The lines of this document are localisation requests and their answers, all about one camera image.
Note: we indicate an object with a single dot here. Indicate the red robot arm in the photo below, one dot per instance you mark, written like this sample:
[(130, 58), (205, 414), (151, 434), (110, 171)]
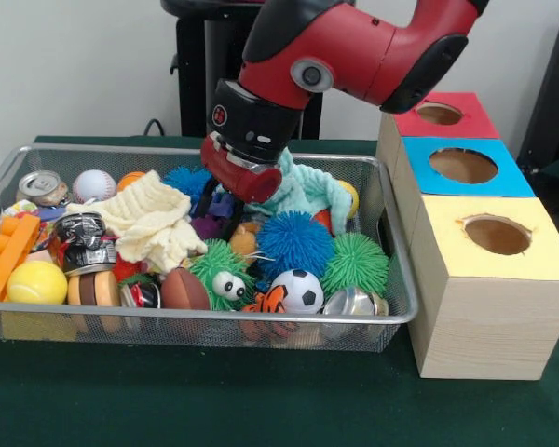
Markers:
[(354, 47)]

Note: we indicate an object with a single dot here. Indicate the small blue spiky ball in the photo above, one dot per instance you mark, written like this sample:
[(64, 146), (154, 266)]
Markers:
[(184, 179)]

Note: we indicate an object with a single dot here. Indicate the clear mesh bin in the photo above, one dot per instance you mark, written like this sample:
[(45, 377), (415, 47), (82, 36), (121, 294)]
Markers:
[(214, 337)]

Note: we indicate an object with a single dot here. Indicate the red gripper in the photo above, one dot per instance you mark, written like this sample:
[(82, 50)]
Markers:
[(240, 177)]

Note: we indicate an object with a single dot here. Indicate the white baseball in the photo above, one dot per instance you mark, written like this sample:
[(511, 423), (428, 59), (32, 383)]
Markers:
[(94, 185)]

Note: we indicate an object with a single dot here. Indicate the green spiky ball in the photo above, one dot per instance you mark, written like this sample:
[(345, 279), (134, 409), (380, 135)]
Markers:
[(356, 264)]

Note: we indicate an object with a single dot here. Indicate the wooden box with three holes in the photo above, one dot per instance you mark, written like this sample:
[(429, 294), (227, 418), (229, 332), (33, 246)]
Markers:
[(484, 326)]

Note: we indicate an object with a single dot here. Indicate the green furry googly-eyed toy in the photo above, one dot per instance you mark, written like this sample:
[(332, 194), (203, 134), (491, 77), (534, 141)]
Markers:
[(219, 265)]

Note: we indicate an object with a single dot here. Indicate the small soccer ball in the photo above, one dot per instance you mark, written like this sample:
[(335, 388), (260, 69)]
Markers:
[(298, 291)]

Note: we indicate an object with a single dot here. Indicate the yellow tennis ball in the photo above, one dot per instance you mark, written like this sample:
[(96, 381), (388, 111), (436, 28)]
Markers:
[(37, 282)]

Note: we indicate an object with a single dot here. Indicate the mint green cloth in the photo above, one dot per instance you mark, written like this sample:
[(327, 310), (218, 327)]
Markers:
[(307, 191)]

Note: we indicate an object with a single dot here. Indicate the orange toy brick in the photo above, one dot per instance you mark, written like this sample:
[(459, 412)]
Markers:
[(9, 251)]

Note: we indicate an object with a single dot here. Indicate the cream knitted cloth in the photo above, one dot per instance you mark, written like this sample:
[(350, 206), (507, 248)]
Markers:
[(149, 219)]

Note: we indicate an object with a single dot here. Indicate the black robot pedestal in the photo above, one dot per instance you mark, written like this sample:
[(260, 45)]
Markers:
[(191, 84)]

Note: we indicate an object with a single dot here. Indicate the yellow smiley ball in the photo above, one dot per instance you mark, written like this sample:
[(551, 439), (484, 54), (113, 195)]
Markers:
[(350, 197)]

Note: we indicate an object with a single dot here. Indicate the large blue spiky ball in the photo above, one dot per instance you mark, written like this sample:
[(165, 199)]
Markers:
[(296, 242)]

